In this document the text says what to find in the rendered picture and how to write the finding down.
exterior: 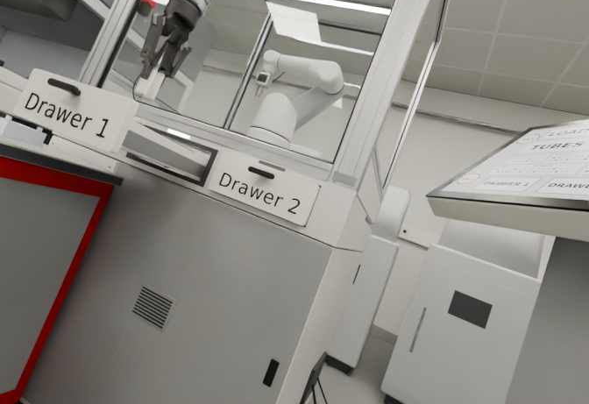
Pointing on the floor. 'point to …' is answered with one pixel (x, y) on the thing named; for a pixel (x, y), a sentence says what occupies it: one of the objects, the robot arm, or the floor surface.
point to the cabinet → (190, 302)
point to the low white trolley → (40, 246)
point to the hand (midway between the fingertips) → (149, 83)
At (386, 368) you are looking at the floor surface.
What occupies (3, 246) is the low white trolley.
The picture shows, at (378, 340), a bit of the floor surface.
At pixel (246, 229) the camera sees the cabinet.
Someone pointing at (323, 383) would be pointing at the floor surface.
